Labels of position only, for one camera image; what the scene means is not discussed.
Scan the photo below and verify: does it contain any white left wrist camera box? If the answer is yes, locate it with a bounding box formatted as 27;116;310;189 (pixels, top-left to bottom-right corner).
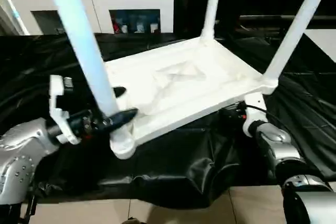
48;74;79;146

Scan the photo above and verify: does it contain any white flat board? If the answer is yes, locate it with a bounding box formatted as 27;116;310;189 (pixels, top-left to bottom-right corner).
304;29;336;62

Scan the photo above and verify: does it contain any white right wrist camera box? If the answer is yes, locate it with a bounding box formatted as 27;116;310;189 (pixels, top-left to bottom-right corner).
241;92;268;135

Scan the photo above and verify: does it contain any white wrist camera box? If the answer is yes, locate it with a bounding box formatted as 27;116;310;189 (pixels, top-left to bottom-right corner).
48;74;79;146
241;92;268;135

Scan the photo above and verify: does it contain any black metal rail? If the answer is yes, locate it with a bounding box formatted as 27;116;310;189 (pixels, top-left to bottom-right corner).
239;15;336;25

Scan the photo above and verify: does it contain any black mat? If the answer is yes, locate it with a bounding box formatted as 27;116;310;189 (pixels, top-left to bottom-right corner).
0;27;336;209

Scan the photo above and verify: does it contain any grey curtain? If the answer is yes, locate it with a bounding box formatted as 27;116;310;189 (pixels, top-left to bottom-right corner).
0;0;24;36

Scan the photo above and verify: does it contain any white plastic table top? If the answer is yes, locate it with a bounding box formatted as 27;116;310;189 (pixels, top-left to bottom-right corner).
102;36;279;161

